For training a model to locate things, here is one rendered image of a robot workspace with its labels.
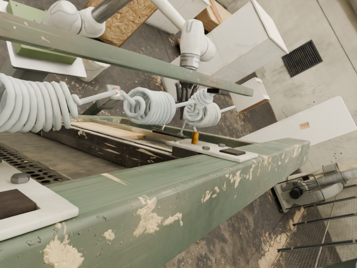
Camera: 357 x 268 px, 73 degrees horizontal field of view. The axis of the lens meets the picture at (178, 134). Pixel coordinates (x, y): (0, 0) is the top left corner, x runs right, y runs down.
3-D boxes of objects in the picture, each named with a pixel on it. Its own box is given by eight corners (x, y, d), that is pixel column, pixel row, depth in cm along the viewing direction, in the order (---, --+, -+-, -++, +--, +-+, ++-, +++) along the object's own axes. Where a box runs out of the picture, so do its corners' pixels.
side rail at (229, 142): (126, 132, 179) (127, 118, 178) (281, 170, 114) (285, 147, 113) (120, 133, 174) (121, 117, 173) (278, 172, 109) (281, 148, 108)
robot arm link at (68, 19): (37, 16, 156) (51, -10, 144) (64, 21, 171) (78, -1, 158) (46, 37, 155) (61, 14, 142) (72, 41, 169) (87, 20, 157)
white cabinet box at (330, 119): (239, 141, 541) (341, 98, 424) (249, 165, 529) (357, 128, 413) (228, 143, 492) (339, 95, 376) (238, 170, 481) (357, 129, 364)
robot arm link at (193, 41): (196, 52, 104) (206, 59, 116) (201, 15, 102) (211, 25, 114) (174, 52, 109) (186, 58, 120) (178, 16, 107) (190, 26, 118)
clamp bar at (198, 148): (31, 125, 126) (32, 78, 123) (251, 198, 56) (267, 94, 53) (8, 125, 118) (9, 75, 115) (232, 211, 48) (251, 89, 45)
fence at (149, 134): (98, 125, 158) (98, 118, 158) (231, 157, 102) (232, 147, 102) (91, 125, 154) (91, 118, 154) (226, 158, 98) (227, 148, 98)
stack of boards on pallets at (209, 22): (224, 26, 829) (236, 17, 803) (236, 51, 809) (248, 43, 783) (183, -3, 632) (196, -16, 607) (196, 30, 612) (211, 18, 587)
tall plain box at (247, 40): (187, 78, 472) (272, 19, 372) (198, 106, 460) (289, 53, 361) (156, 71, 400) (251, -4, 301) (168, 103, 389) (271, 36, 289)
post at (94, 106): (61, 136, 232) (104, 100, 189) (62, 142, 230) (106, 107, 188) (54, 136, 227) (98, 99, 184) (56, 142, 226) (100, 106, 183)
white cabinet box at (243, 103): (236, 93, 648) (261, 79, 607) (244, 112, 637) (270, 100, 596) (228, 91, 612) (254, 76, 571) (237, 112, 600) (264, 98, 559)
